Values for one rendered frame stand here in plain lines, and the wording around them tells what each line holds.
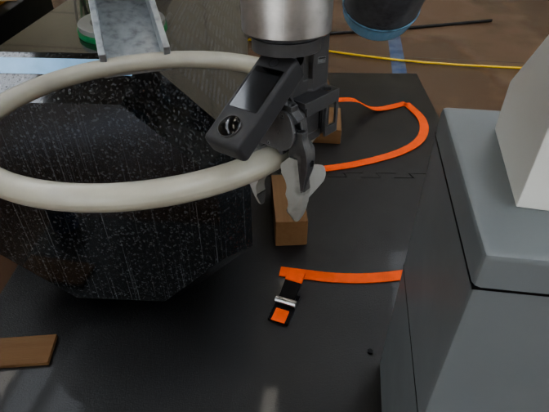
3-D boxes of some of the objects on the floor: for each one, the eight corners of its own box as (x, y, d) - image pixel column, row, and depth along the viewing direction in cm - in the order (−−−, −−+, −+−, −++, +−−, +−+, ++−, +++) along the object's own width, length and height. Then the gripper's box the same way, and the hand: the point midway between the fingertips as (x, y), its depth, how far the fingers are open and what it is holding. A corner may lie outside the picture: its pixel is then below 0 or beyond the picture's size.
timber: (306, 244, 180) (308, 221, 173) (275, 246, 180) (275, 222, 172) (298, 196, 204) (300, 173, 196) (270, 197, 203) (270, 174, 196)
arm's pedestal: (532, 367, 142) (687, 108, 88) (596, 571, 103) (942, 330, 50) (362, 347, 147) (412, 91, 94) (363, 535, 108) (448, 280, 55)
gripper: (364, 34, 48) (348, 208, 60) (274, 15, 55) (275, 175, 67) (312, 55, 43) (305, 239, 55) (219, 31, 49) (231, 201, 61)
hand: (274, 206), depth 58 cm, fingers closed on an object, 5 cm apart
